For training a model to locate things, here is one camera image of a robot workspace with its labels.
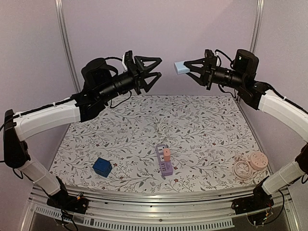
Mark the pink plug adapter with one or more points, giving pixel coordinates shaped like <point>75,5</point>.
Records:
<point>166,154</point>

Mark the dark blue cube socket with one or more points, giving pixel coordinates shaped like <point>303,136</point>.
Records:
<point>102,167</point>

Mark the aluminium frame post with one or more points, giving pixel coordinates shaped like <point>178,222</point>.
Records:
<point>66,44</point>
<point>257,25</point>

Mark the right aluminium frame post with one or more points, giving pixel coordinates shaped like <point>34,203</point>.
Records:
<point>257,25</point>

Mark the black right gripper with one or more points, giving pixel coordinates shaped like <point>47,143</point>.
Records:
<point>208,74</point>

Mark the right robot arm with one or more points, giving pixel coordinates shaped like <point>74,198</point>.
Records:
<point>260,96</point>

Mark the aluminium front rail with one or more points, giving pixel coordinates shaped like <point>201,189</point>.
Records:
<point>194,211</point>

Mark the light blue plug adapter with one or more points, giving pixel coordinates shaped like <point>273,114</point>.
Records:
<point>180,68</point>

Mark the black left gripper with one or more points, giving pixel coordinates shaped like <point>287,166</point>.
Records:
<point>137,76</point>

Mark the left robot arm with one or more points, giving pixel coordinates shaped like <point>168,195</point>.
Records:
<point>80,107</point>

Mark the purple power strip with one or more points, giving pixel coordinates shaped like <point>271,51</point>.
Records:
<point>166,168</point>

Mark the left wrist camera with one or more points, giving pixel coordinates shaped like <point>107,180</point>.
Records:
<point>126,59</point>

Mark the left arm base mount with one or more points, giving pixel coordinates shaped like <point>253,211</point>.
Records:
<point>73,203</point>

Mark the left aluminium frame post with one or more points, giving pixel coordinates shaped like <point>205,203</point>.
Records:
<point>66,44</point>

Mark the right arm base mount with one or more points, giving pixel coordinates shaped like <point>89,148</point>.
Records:
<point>259,200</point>

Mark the floral table cloth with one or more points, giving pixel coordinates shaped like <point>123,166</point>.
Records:
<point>205,135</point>

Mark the pink round power socket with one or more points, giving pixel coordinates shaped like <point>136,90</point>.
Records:
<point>258,161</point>

